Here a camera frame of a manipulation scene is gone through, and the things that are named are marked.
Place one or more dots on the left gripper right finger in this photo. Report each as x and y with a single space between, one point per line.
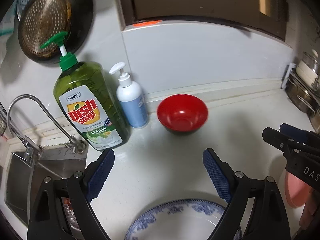
268 218

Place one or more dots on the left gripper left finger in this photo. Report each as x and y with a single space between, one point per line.
48 219

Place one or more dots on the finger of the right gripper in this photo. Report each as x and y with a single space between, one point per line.
279 140
296 134

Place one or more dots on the pink bowl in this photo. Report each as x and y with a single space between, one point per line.
296 191

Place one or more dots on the blue floral white plate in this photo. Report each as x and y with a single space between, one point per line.
177 219

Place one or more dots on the red and black bowl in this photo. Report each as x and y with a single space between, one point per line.
182 113

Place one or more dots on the right hand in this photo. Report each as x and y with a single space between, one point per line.
309 210

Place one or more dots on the stainless steel pot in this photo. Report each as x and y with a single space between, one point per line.
303 100

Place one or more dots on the stainless steel sink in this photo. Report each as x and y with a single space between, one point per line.
24 180

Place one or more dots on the cream pot with lid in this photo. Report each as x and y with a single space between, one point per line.
308 69

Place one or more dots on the white metal pot rack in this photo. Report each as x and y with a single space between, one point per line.
290 67

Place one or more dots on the green dish soap bottle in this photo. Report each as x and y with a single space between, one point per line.
86 101

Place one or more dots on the white blue pump bottle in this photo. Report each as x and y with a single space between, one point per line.
130 96

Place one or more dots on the perforated metal strainer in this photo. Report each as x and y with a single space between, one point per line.
42 19

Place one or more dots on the brown window frame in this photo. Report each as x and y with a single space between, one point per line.
268 16

